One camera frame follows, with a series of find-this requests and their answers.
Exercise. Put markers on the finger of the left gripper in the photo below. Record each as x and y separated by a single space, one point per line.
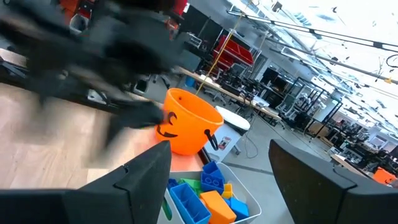
140 115

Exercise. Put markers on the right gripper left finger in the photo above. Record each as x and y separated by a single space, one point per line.
93 202

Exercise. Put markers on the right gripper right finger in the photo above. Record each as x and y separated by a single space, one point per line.
326 199

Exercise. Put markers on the light grey plastic bin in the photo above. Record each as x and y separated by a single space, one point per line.
248 202

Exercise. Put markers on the large blue hollow block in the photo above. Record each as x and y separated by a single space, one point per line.
189 202

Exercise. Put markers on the yellow toy brick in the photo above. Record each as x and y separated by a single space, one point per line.
227 190

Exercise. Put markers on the orange toy block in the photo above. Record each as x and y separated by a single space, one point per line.
217 208

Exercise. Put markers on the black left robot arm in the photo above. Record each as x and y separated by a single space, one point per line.
46 46

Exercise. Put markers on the orange pumpkin face bucket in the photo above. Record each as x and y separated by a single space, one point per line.
189 124

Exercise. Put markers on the orange background object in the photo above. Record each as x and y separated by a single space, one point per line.
384 175

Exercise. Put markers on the red bin shelf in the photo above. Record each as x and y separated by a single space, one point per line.
233 51

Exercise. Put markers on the white pedal trash can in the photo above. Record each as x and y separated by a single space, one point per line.
230 118

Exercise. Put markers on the long workbench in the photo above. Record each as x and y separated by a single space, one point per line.
230 93

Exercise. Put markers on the black frame workstation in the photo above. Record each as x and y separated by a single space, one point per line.
311 102

